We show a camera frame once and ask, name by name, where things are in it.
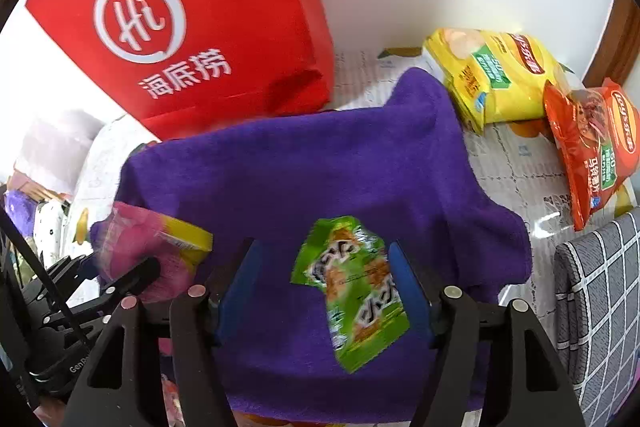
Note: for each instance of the pale pink snack packet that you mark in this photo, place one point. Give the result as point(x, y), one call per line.
point(167, 387)

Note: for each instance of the purple cloth item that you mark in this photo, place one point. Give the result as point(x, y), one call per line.
point(19, 212)

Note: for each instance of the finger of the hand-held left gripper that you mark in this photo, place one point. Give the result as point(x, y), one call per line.
point(135, 274)
point(70, 268)

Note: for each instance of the translucent plastic bag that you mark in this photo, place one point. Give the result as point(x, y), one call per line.
point(55, 142)

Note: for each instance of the pink yellow-edged snack packet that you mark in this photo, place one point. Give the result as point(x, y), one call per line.
point(145, 232)

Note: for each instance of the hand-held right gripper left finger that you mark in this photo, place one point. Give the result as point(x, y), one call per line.
point(240, 292)

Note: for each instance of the orange chip bag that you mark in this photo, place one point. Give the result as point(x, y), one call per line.
point(595, 147)

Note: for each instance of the purple towel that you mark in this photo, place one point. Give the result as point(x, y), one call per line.
point(300, 167)

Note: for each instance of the white spotted item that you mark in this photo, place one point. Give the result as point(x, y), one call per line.
point(49, 232)

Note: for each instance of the green snack packet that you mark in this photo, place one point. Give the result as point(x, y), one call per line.
point(350, 297)

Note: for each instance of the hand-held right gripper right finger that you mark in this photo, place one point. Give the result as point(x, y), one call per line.
point(407, 292)

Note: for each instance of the yellow chip bag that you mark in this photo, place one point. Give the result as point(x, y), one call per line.
point(505, 77)

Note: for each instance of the grey checked cushion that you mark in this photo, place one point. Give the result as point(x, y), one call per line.
point(600, 307)

